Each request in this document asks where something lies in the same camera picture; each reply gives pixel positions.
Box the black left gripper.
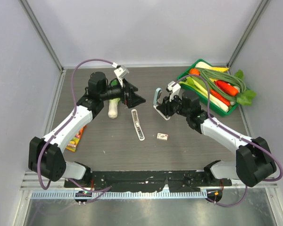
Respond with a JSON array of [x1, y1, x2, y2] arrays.
[[100, 78, 146, 108]]

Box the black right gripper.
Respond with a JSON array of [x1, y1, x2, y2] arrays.
[[157, 92, 190, 118]]

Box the white stapler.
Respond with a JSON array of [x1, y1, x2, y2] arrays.
[[131, 109, 145, 141]]

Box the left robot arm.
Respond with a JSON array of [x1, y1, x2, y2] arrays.
[[28, 72, 146, 188]]

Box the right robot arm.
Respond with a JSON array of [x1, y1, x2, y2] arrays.
[[153, 88, 277, 187]]

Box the staples box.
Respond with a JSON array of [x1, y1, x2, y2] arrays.
[[157, 133, 168, 141]]

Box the green bok choy toy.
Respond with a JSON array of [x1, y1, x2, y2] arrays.
[[108, 79, 120, 119]]

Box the pale green leek toy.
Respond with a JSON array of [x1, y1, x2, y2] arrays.
[[179, 76, 229, 112]]

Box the orange pumpkin toy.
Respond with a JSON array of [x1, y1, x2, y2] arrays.
[[189, 68, 200, 76]]

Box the green plastic tray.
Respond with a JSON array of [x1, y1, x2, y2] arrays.
[[177, 59, 240, 117]]

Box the green long beans bundle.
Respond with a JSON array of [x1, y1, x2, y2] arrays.
[[197, 68, 238, 101]]

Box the red chili pepper toy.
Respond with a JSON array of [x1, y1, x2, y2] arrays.
[[210, 89, 231, 106]]

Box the white radish toy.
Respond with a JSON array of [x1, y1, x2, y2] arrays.
[[195, 61, 213, 70]]

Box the orange carrot toy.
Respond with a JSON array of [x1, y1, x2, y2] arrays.
[[215, 80, 239, 97]]

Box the yellow corn toy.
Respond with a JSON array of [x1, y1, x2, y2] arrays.
[[210, 67, 229, 73]]

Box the green lettuce leaf toy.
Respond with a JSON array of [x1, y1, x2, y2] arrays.
[[234, 69, 257, 106]]

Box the colourful snack packet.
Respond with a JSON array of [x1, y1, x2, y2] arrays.
[[66, 126, 86, 152]]

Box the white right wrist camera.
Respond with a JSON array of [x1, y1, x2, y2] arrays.
[[166, 81, 181, 102]]

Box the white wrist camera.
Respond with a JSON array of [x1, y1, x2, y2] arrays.
[[112, 62, 129, 87], [166, 81, 181, 102]]

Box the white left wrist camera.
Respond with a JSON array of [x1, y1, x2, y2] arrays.
[[112, 62, 129, 87]]

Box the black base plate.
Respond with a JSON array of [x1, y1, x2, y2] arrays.
[[62, 169, 232, 193]]

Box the perforated cable duct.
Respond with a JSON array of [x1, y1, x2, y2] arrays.
[[31, 189, 207, 200]]

